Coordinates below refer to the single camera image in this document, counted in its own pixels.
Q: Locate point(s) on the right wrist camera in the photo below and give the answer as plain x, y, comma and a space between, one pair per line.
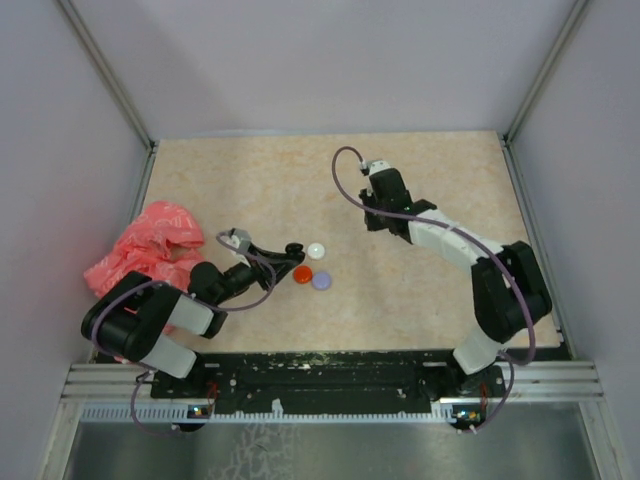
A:
373, 167

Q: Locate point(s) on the black charging case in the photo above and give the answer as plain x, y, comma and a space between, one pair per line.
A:
294, 249

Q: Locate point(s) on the pink plastic bag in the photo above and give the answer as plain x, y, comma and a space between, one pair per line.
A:
161, 244

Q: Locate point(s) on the purple charging case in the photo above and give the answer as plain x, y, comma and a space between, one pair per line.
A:
321, 280

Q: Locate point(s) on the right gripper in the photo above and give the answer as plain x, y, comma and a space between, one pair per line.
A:
373, 224

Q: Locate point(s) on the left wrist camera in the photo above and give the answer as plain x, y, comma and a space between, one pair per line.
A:
239, 241

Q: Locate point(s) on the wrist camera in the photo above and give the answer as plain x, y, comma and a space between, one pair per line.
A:
373, 167
239, 241

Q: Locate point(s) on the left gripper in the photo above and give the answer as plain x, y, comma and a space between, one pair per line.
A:
275, 265

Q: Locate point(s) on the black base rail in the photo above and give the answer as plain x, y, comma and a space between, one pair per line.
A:
310, 383

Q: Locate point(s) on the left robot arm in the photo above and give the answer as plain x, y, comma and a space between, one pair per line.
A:
129, 321

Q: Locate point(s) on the white charging case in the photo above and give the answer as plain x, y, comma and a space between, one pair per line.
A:
316, 251

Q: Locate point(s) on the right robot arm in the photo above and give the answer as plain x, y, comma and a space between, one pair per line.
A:
508, 290

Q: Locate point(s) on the orange charging case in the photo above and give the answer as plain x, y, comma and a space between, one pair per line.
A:
302, 274

